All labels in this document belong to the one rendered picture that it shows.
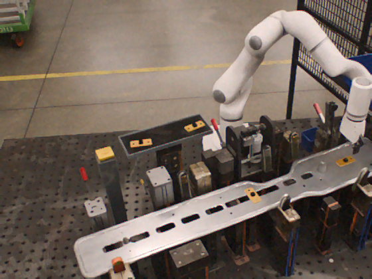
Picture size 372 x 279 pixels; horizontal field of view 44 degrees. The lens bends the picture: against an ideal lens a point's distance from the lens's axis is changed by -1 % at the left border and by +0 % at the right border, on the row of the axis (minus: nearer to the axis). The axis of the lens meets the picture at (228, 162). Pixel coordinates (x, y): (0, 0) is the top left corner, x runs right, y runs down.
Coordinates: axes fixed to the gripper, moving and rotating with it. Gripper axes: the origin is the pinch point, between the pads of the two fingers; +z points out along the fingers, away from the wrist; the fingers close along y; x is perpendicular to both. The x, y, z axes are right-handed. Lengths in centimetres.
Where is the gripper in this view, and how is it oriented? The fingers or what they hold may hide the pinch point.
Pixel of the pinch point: (349, 145)
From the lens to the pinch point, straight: 201.3
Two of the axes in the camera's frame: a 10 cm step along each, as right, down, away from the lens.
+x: 8.9, -3.0, 3.3
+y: 4.5, 6.0, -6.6
